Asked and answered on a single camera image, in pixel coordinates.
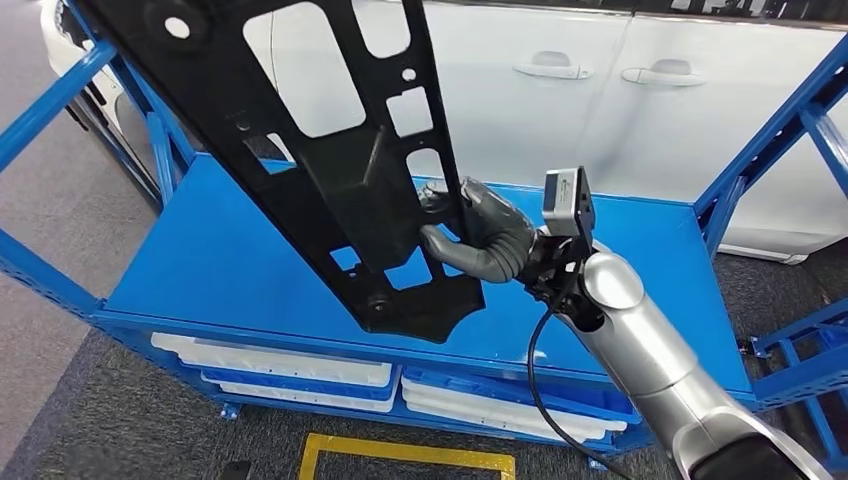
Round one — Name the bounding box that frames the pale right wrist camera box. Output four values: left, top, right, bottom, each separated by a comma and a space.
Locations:
541, 166, 596, 245

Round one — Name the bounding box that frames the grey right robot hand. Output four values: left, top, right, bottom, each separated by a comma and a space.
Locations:
417, 177, 537, 278

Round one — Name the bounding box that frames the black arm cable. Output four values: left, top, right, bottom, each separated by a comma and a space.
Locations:
526, 258, 636, 480

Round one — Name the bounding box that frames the blue steel shelf rack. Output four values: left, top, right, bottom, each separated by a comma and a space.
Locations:
0, 0, 848, 458

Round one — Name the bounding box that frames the white car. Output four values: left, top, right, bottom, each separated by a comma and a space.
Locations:
39, 0, 848, 266

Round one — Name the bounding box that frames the black plastic car part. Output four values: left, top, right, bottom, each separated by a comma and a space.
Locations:
76, 0, 487, 344

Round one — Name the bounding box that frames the white car door handle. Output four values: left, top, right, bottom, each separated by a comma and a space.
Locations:
511, 50, 596, 81
620, 58, 708, 88

